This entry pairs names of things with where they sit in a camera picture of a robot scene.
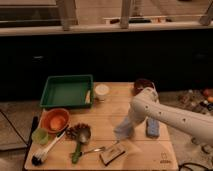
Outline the light blue towel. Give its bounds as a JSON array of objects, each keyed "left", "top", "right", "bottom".
[{"left": 114, "top": 116, "right": 134, "bottom": 140}]

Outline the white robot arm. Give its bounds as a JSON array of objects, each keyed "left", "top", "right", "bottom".
[{"left": 130, "top": 87, "right": 213, "bottom": 146}]

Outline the white paper cup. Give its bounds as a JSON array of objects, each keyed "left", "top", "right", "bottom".
[{"left": 95, "top": 84, "right": 109, "bottom": 100}]

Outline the small green cup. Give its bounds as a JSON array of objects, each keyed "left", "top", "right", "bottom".
[{"left": 32, "top": 128, "right": 49, "bottom": 145}]

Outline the cream piece in tray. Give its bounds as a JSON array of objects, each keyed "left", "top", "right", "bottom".
[{"left": 85, "top": 90, "right": 90, "bottom": 103}]

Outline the dark red bowl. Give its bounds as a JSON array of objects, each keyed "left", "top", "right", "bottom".
[{"left": 134, "top": 78, "right": 154, "bottom": 94}]

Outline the green plastic tray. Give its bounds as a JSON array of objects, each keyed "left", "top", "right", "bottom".
[{"left": 40, "top": 75, "right": 93, "bottom": 109}]

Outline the wooden table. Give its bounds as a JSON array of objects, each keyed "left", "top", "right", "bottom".
[{"left": 24, "top": 83, "right": 178, "bottom": 171}]

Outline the blue sponge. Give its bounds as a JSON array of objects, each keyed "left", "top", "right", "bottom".
[{"left": 146, "top": 118, "right": 160, "bottom": 138}]

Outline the orange plastic bowl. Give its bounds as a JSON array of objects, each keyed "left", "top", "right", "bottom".
[{"left": 41, "top": 108, "right": 70, "bottom": 134}]

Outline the metal spoon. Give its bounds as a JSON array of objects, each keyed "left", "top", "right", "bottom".
[{"left": 69, "top": 146, "right": 107, "bottom": 157}]

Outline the wooden block brush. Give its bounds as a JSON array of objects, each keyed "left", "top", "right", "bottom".
[{"left": 100, "top": 143, "right": 125, "bottom": 166}]

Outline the white dish brush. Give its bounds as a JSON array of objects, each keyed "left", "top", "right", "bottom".
[{"left": 31, "top": 132, "right": 65, "bottom": 166}]

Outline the green handled metal scoop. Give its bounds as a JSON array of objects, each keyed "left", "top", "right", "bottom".
[{"left": 72, "top": 128, "right": 91, "bottom": 164}]

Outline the black cable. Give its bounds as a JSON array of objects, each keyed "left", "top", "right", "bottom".
[{"left": 178, "top": 162, "right": 213, "bottom": 171}]

